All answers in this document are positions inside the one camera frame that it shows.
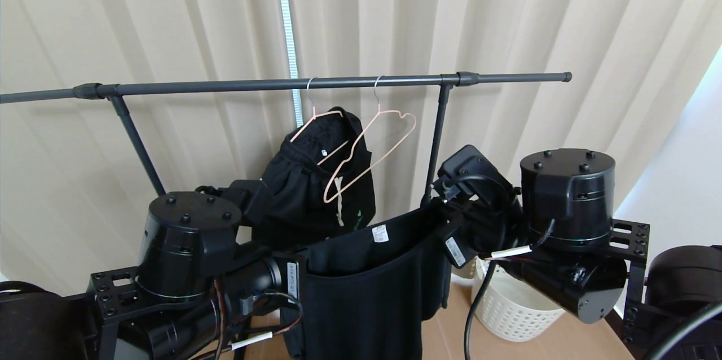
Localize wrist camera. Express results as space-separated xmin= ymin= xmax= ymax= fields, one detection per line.
xmin=432 ymin=144 xmax=522 ymax=219
xmin=195 ymin=178 xmax=266 ymax=225

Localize black shorts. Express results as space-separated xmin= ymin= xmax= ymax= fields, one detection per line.
xmin=243 ymin=106 xmax=377 ymax=249

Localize black garment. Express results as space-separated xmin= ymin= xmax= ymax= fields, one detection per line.
xmin=282 ymin=205 xmax=453 ymax=360

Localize beige curtain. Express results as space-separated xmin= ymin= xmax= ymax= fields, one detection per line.
xmin=0 ymin=0 xmax=722 ymax=298

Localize black clothes rack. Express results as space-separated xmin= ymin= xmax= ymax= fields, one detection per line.
xmin=0 ymin=72 xmax=572 ymax=360

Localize white laundry basket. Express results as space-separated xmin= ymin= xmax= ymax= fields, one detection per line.
xmin=471 ymin=256 xmax=566 ymax=343

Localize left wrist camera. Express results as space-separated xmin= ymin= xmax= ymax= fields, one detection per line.
xmin=195 ymin=178 xmax=266 ymax=225

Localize pink clothes hanger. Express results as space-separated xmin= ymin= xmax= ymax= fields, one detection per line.
xmin=323 ymin=76 xmax=418 ymax=204
xmin=289 ymin=78 xmax=353 ymax=167

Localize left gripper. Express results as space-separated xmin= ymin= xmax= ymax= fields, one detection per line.
xmin=250 ymin=251 xmax=309 ymax=317

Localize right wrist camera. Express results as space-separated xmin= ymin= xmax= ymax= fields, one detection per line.
xmin=432 ymin=144 xmax=522 ymax=219

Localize black cable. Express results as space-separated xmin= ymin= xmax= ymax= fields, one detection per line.
xmin=464 ymin=177 xmax=722 ymax=360

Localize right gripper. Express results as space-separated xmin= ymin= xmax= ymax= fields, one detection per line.
xmin=439 ymin=215 xmax=512 ymax=270

